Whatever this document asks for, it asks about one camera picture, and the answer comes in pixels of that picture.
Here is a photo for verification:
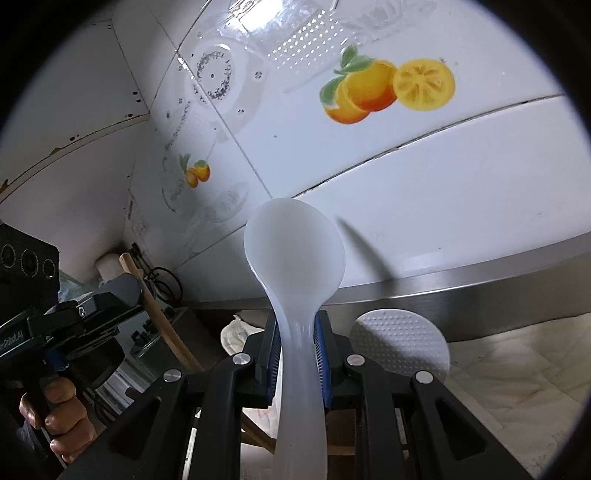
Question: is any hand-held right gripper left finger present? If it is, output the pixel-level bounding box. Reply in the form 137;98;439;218
62;308;282;480

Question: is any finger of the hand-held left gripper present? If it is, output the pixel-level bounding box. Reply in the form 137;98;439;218
75;274;145;324

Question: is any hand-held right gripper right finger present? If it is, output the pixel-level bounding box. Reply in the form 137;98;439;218
314;309;536;480

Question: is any wooden chopstick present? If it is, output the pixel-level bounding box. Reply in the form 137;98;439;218
119;252;205;373
240;415;277;454

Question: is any dotted white rice paddle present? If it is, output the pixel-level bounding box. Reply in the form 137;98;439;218
349;308;451;384

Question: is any smooth white plastic spoon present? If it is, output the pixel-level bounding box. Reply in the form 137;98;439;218
243;198;346;480

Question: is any person's left hand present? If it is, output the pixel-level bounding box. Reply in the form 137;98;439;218
18;376;99;464

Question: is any white kettle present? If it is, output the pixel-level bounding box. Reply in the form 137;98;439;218
95;255;124;283

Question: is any grey kitchen appliance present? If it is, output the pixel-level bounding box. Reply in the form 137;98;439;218
130;305;227;370

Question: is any quilted printed cloth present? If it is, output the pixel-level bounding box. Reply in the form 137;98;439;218
221;311;591;462

